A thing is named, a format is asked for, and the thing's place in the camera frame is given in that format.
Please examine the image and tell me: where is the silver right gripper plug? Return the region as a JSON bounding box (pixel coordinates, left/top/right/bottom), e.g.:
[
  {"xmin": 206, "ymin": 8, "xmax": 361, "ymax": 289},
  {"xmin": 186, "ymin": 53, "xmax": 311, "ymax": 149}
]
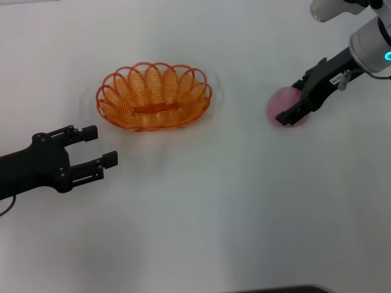
[{"xmin": 337, "ymin": 70, "xmax": 351, "ymax": 90}]

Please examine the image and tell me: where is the dark rounded robot base edge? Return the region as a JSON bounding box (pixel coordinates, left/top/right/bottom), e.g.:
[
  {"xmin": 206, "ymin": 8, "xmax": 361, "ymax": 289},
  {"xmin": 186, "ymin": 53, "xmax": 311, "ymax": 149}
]
[{"xmin": 235, "ymin": 285, "xmax": 334, "ymax": 293}]

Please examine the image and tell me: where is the left arm cable with plug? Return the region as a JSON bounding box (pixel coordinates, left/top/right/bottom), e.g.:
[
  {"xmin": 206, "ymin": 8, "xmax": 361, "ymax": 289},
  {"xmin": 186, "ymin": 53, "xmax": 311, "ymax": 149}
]
[{"xmin": 0, "ymin": 195, "xmax": 18, "ymax": 218}]

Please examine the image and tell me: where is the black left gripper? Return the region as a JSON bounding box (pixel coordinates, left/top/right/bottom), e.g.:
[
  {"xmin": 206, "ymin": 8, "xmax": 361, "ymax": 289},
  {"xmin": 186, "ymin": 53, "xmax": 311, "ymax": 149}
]
[{"xmin": 0, "ymin": 124, "xmax": 119, "ymax": 202}]

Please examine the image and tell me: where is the arm cable with plug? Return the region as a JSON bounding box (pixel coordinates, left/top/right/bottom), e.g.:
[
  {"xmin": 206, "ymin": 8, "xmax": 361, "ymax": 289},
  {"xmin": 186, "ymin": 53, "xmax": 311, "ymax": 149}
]
[
  {"xmin": 0, "ymin": 195, "xmax": 18, "ymax": 218},
  {"xmin": 351, "ymin": 66, "xmax": 391, "ymax": 81}
]

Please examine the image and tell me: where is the pink peach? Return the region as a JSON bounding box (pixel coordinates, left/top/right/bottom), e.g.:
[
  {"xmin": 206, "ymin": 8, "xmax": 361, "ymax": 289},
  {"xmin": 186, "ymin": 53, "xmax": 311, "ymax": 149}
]
[{"xmin": 266, "ymin": 86, "xmax": 312, "ymax": 129}]

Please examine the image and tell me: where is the right arm cable with plug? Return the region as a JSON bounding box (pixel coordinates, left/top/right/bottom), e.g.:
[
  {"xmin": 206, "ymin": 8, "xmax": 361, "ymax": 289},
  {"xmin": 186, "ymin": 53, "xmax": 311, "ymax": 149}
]
[{"xmin": 351, "ymin": 66, "xmax": 391, "ymax": 81}]

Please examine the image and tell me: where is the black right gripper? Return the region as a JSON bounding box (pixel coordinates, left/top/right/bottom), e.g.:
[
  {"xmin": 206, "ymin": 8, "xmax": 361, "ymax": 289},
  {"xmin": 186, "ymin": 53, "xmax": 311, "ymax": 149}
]
[{"xmin": 275, "ymin": 45, "xmax": 367, "ymax": 126}]

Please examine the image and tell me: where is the orange plastic wire basket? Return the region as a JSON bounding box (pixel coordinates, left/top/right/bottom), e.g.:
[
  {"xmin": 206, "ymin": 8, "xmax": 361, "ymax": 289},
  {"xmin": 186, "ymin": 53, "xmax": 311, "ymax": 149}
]
[{"xmin": 95, "ymin": 62, "xmax": 213, "ymax": 132}]

